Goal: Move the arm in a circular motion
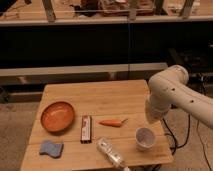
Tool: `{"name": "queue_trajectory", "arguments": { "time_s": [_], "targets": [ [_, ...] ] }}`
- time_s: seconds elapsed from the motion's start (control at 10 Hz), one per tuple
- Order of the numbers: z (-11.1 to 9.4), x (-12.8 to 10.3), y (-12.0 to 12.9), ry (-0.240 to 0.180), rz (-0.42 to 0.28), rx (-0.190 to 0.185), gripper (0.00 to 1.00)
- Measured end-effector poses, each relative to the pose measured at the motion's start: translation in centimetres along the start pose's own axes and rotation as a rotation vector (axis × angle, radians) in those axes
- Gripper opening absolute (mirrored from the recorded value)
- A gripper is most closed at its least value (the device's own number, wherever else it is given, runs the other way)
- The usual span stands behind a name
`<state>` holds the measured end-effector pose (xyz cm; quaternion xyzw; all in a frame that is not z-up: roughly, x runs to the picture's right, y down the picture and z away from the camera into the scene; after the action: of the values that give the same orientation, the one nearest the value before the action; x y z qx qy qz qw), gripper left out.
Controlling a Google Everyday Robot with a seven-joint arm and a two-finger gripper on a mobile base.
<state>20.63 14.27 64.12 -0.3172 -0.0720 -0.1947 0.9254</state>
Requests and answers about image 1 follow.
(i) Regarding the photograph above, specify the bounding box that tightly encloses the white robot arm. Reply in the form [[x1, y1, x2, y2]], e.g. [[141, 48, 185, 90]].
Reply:
[[145, 65, 213, 130]]

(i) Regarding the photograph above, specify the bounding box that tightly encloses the clear plastic bottle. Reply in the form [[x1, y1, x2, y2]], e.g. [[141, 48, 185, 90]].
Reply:
[[97, 138, 131, 171]]

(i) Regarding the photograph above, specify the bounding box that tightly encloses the red white chocolate bar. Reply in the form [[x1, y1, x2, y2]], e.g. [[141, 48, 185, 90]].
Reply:
[[80, 115, 92, 143]]

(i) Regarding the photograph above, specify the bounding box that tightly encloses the orange carrot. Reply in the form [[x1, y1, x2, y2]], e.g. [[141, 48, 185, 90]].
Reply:
[[99, 119, 128, 127]]

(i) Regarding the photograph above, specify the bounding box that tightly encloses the white paper cup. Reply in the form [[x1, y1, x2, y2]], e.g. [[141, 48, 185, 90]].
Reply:
[[135, 127, 156, 151]]

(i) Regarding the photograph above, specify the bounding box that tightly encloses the wooden shelf rack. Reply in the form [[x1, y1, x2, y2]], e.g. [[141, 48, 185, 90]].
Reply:
[[0, 0, 213, 27]]

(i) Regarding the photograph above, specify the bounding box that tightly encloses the orange wooden bowl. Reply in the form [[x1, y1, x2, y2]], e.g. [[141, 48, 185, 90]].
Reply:
[[40, 101, 75, 133]]

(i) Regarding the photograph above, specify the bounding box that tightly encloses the blue sponge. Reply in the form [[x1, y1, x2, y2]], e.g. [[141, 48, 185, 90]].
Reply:
[[39, 140, 64, 158]]

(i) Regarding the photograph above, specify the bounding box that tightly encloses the black cable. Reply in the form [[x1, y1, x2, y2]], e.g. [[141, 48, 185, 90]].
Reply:
[[161, 104, 191, 156]]

